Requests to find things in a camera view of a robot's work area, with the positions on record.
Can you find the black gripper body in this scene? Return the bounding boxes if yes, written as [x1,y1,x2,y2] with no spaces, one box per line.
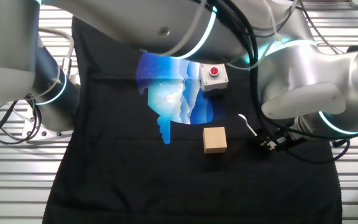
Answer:
[277,129,308,150]

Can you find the black cloth with blue print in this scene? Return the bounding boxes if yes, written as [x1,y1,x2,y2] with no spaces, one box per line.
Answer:
[42,15,343,224]

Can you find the white plastic spoon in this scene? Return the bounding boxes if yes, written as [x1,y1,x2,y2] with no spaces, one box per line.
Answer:
[237,113,258,137]

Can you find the wooden cube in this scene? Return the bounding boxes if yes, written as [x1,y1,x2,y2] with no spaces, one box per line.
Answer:
[202,126,228,154]

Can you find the grey robot hose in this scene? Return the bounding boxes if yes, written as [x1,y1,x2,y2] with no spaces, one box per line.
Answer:
[37,27,76,78]

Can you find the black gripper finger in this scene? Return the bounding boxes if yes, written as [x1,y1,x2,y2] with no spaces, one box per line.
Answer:
[255,129,280,142]
[259,139,282,154]

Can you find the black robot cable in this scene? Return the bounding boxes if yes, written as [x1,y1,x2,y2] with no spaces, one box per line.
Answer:
[211,0,352,165]

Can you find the grey box with red button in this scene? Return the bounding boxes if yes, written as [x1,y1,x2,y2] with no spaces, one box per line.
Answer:
[198,63,229,93]

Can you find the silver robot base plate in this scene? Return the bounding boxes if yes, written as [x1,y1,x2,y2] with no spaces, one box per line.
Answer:
[23,107,74,138]

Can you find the black base cable bundle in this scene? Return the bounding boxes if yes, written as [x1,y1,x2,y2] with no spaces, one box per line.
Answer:
[0,93,45,155]

